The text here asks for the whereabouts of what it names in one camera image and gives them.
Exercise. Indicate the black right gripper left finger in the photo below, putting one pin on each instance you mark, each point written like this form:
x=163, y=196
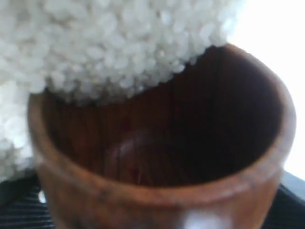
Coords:
x=20, y=207

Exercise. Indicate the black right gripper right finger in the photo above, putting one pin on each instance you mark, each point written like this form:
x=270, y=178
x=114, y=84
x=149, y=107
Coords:
x=288, y=208

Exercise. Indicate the brown wooden cup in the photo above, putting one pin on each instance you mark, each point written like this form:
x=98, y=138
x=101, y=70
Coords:
x=205, y=150

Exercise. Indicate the white ceramic rice bowl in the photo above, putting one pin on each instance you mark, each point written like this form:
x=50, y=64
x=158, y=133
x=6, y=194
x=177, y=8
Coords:
x=86, y=50

